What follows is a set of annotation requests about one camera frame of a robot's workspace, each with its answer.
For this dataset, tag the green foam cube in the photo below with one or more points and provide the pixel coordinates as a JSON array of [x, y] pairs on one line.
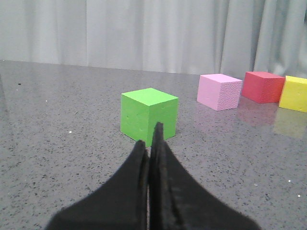
[[142, 109]]

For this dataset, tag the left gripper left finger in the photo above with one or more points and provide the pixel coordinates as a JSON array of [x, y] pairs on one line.
[[119, 204]]

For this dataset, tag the red foam cube centre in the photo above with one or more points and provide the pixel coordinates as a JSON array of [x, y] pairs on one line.
[[262, 87]]

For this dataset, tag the grey pleated curtain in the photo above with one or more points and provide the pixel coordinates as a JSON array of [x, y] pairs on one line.
[[180, 36]]

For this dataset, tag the yellow foam cube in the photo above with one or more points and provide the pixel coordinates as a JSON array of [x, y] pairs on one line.
[[294, 94]]

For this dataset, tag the pink foam cube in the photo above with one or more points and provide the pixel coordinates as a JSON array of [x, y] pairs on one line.
[[219, 92]]

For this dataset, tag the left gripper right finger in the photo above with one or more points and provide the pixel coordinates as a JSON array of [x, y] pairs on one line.
[[178, 202]]

